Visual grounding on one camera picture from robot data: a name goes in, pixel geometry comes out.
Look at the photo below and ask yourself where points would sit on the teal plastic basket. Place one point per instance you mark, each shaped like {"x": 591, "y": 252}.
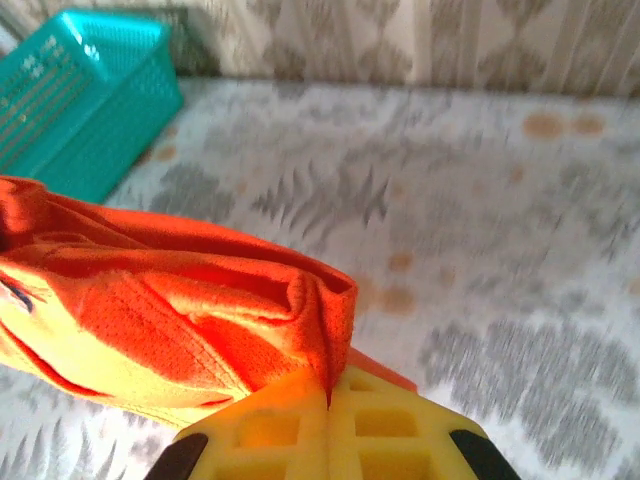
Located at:
{"x": 90, "y": 115}

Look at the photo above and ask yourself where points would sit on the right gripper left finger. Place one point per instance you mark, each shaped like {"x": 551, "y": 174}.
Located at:
{"x": 260, "y": 445}

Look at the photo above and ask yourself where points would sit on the floral tablecloth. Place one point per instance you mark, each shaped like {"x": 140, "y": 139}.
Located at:
{"x": 450, "y": 250}

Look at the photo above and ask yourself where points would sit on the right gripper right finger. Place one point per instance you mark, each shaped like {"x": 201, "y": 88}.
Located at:
{"x": 400, "y": 440}

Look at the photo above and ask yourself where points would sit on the orange t-shirt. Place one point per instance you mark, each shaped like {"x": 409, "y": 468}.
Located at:
{"x": 150, "y": 310}

